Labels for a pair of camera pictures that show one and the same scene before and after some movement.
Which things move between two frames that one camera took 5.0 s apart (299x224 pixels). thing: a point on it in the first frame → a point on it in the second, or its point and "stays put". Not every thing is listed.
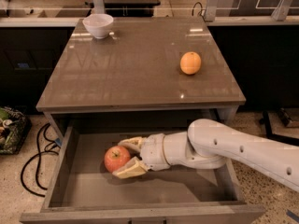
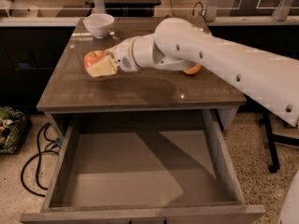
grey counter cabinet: x=135 y=69 stays put
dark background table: x=127 y=4 stays put
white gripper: x=153 y=152 → x=123 y=57
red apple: x=116 y=157 → x=92 y=56
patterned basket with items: x=15 y=127 stays put
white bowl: x=99 y=24 stays put
